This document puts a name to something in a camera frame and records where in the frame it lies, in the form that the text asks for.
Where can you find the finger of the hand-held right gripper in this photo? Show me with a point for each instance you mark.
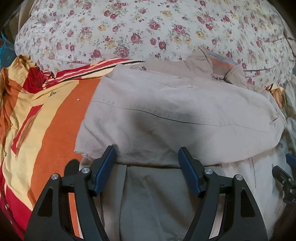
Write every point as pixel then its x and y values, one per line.
pixel 291 159

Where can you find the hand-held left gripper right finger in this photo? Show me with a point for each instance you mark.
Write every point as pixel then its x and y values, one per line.
pixel 188 170

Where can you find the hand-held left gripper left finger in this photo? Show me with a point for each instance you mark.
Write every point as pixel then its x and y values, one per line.
pixel 105 170

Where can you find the beige zip jacket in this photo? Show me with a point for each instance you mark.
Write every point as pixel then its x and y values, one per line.
pixel 175 109

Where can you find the orange striped blanket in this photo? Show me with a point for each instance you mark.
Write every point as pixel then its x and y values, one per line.
pixel 53 120

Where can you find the floral quilt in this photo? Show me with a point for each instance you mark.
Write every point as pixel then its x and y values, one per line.
pixel 143 30

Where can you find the teal cloth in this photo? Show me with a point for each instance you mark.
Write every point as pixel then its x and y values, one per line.
pixel 4 47

